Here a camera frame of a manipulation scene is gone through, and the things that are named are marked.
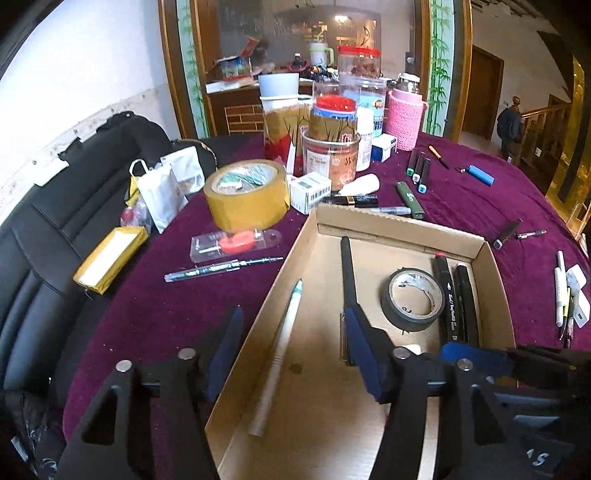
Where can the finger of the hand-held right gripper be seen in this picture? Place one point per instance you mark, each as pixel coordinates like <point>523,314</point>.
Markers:
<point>485,357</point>

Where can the white barcode box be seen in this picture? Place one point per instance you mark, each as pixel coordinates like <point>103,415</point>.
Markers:
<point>309,187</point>

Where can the clear green gel pen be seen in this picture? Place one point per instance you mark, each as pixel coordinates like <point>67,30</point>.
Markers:
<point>217,268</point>

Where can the black plastic bag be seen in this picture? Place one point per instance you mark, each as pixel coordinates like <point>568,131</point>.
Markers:
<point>27,438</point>

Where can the thin black pen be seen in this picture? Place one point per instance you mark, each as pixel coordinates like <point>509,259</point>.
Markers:
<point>347,272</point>

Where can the clear jar blue label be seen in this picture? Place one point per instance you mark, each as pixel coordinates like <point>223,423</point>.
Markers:
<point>369,99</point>

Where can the glass jar orange label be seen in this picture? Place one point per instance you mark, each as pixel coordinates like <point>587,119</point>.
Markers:
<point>330,161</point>

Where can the white green tumbler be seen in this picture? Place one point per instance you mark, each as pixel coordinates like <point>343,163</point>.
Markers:
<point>318,54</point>

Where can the black tape roll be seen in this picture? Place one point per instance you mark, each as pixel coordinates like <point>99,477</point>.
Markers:
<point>406,321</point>

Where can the black pen silver cap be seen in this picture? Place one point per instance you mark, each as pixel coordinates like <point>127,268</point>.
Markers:
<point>508,232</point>

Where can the white plastic bottle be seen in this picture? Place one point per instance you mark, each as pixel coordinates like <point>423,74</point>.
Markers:
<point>364,143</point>

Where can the dark green pen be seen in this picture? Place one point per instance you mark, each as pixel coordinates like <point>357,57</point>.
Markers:
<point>410,198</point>

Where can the black marker pink end cap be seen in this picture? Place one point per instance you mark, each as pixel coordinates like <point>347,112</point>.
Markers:
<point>464,300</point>

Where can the white paper pouch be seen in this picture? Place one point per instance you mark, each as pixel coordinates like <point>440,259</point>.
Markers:
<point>187,166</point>

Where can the black marker red end caps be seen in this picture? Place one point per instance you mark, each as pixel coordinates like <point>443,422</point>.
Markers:
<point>447,300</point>

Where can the brown wooden door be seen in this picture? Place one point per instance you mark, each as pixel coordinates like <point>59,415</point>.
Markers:
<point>482,97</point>

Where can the white cone shaped bottle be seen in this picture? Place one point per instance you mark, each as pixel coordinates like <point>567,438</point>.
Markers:
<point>362,183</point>

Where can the small yellow black pen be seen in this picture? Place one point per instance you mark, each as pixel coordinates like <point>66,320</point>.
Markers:
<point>437,156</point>

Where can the clear pack with red item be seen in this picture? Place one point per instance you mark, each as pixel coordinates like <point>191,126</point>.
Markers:
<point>235,242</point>

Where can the open printed carton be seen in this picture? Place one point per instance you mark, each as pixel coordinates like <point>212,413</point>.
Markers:
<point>231,67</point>

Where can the wide yellow tape roll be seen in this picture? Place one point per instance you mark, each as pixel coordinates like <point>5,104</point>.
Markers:
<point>244,207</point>

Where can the white plastic cup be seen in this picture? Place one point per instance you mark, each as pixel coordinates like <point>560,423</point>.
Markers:
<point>279,85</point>

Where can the black leather sofa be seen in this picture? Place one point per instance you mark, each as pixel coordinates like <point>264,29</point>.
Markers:
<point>69,221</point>

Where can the long white printed pen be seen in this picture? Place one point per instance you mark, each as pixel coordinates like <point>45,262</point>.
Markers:
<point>560,286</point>

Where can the white pen teal tip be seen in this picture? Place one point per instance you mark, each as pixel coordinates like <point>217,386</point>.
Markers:
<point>281,355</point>

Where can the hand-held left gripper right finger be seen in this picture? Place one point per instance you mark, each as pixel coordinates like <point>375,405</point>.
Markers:
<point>364,360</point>

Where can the bamboo print panel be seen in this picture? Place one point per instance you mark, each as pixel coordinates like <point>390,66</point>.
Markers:
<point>191,69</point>
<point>438,69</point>

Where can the jar in pink knit sleeve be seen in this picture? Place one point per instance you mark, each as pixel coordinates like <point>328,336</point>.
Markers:
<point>405,122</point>

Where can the dark jacket on post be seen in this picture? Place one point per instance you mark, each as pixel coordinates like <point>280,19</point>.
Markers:
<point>510,127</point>

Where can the yellow wrapped paper pack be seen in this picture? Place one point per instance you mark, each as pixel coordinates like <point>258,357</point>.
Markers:
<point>108,261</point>

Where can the blue lighter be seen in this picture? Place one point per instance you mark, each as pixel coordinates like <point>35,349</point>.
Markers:
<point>480,174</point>

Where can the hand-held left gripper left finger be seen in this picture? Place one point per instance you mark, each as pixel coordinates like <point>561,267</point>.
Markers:
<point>226,350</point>

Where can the tree print jar red lid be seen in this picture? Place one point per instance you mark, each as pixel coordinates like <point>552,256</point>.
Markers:
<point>332,124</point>

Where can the shallow cardboard box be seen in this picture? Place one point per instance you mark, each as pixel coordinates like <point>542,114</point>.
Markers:
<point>318,286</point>

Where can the tall tree print container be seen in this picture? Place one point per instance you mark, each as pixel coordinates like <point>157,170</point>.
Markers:
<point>277,134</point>

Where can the wooden stair railing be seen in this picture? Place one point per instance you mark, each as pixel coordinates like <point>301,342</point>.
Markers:
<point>545,124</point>

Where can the clear jar red lid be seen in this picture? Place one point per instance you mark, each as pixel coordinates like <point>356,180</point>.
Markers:
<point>360,62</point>

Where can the black gold pen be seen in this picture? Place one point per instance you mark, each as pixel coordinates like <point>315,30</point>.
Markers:
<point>355,200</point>

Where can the clear bag with red item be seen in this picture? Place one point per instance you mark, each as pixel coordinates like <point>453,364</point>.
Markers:
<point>131,216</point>

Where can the small white blue box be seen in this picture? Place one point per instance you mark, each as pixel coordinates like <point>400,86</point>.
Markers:
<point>383,150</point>

